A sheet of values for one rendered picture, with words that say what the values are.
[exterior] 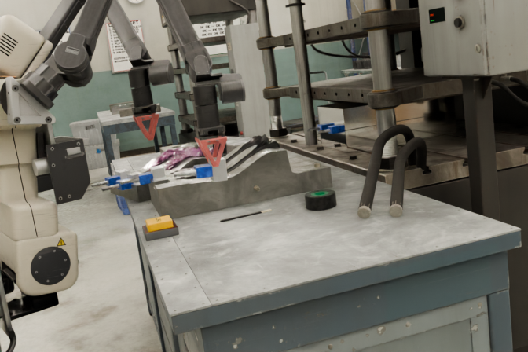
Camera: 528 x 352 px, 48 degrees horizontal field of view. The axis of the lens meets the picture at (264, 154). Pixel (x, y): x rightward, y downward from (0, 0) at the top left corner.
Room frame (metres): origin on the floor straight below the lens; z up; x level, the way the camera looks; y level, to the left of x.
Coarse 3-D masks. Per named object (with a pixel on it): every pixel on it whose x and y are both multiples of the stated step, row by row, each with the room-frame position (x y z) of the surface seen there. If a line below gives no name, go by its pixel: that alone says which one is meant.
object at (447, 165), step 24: (456, 120) 2.76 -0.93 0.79; (288, 144) 2.72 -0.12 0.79; (432, 144) 2.23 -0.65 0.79; (456, 144) 2.17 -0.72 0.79; (504, 144) 2.05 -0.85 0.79; (360, 168) 1.98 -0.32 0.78; (408, 168) 1.86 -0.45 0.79; (432, 168) 1.85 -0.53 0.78; (456, 168) 1.88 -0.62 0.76; (504, 168) 1.93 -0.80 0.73
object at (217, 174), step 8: (208, 160) 1.50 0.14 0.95; (224, 160) 1.46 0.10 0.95; (200, 168) 1.45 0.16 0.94; (208, 168) 1.45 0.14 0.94; (216, 168) 1.45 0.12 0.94; (224, 168) 1.46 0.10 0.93; (176, 176) 1.45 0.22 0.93; (200, 176) 1.45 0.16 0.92; (208, 176) 1.45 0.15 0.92; (216, 176) 1.45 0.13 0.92; (224, 176) 1.46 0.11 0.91
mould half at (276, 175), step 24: (192, 168) 1.81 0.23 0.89; (240, 168) 1.63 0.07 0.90; (264, 168) 1.62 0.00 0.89; (288, 168) 1.64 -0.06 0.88; (312, 168) 1.69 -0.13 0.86; (168, 192) 1.55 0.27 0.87; (192, 192) 1.56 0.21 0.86; (216, 192) 1.58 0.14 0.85; (240, 192) 1.60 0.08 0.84; (264, 192) 1.62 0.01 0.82; (288, 192) 1.64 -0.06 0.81
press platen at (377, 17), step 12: (372, 12) 1.85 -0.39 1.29; (384, 12) 1.84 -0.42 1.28; (396, 12) 1.88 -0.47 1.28; (408, 12) 1.93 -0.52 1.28; (336, 24) 2.28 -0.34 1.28; (348, 24) 2.18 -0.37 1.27; (360, 24) 1.90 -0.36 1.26; (372, 24) 1.84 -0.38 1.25; (384, 24) 1.84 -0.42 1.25; (396, 24) 1.94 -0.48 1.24; (288, 36) 2.80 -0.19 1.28; (312, 36) 2.52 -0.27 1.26; (324, 36) 2.40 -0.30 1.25; (264, 48) 2.96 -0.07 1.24
